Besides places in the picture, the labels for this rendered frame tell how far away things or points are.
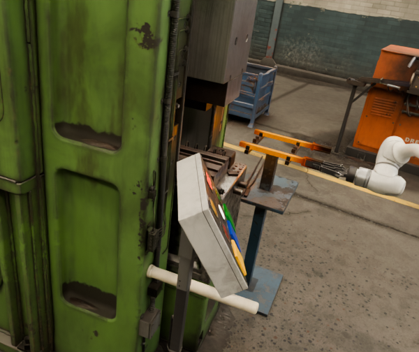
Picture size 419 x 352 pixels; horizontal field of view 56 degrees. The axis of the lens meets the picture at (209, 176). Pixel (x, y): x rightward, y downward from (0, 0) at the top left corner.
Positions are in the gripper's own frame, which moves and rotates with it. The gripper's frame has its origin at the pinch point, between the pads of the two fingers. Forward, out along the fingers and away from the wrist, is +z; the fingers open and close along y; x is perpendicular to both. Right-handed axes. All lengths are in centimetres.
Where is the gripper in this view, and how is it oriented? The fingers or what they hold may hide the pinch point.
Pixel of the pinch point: (313, 163)
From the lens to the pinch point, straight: 198.5
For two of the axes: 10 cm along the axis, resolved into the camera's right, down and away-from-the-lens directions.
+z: -9.0, -2.9, 3.2
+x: 1.3, -8.9, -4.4
